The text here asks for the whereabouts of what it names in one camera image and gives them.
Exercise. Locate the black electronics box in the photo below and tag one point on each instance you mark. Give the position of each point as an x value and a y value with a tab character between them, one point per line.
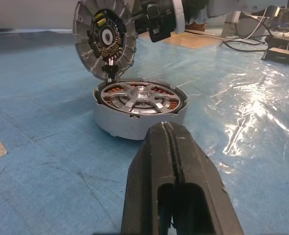
272	41

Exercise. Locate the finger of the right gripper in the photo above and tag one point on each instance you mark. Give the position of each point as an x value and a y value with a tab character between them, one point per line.
142	29
140	16

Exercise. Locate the orange red object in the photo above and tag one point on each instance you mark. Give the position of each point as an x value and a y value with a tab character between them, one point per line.
195	26

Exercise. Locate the silver spoked motor rotor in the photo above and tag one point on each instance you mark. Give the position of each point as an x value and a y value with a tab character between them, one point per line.
140	94

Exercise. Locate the black power adapter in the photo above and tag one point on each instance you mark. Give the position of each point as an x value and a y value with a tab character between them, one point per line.
278	55

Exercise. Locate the white backdrop sheet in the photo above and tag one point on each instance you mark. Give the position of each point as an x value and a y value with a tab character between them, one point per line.
24	12

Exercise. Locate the motor cover with circuit board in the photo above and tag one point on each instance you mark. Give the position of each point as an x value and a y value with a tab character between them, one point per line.
85	49

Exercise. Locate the blue plastic table cover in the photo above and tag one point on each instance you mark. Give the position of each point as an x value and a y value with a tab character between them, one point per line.
36	98

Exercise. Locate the brown cardboard sheet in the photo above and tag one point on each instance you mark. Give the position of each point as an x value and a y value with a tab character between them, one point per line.
190	41

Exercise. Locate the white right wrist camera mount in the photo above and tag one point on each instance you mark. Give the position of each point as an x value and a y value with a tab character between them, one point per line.
178	17

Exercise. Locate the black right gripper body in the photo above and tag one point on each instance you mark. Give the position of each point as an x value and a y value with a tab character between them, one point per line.
160	19

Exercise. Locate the grey motor stator housing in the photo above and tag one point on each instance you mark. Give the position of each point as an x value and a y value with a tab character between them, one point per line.
115	122

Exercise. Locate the white upright post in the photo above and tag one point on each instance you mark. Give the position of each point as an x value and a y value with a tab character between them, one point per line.
229	27

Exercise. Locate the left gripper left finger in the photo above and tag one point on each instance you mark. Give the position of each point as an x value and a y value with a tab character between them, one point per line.
144	171

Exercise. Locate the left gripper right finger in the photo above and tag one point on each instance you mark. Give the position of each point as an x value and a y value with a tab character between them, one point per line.
198	169

